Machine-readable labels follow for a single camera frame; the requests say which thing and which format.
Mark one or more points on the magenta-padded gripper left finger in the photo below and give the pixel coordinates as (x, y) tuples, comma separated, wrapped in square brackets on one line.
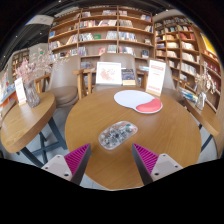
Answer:
[(77, 158)]

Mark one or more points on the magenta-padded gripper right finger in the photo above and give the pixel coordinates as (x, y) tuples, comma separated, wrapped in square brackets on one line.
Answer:
[(146, 159)]

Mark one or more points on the transparent computer mouse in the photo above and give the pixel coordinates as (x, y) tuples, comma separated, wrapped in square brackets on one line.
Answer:
[(117, 135)]

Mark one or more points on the white mouse pad red rest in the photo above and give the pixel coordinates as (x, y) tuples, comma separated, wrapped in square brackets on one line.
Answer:
[(130, 98)]

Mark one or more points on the round wooden side table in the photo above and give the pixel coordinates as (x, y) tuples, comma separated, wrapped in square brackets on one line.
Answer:
[(206, 116), (26, 120)]

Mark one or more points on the stack of colourful books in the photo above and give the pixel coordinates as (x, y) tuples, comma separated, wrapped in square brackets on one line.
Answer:
[(188, 95)]

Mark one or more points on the glass vase pink flowers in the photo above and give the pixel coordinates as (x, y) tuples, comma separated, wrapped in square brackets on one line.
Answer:
[(31, 96)]

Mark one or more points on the glass vase pale dried flowers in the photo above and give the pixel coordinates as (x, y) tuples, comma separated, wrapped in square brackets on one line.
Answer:
[(200, 103)]

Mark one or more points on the beige armchair wooden arms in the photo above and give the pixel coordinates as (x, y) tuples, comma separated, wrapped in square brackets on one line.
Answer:
[(170, 83), (128, 59), (63, 80)]

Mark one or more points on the red and white table sign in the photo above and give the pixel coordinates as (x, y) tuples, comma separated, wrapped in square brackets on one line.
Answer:
[(155, 78)]

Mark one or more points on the dark cover book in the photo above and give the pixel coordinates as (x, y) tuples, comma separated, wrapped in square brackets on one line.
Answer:
[(128, 76)]

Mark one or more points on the small white table sign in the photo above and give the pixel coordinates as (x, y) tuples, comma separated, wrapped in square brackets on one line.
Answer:
[(20, 91)]

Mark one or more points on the white framed floral picture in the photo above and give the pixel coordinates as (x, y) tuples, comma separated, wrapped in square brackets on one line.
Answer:
[(108, 73)]

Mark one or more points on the light blue book stack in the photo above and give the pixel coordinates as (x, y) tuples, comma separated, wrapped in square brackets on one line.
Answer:
[(143, 68)]

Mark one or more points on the distant wooden bookshelf unit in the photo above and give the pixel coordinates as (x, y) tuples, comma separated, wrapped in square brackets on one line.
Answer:
[(20, 61)]

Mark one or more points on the tall wooden bookshelf unit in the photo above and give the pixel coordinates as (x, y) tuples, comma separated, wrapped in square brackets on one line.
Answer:
[(100, 45)]

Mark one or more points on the white hanging ceiling sign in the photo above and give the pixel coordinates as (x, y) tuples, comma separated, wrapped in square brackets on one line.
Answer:
[(40, 20)]

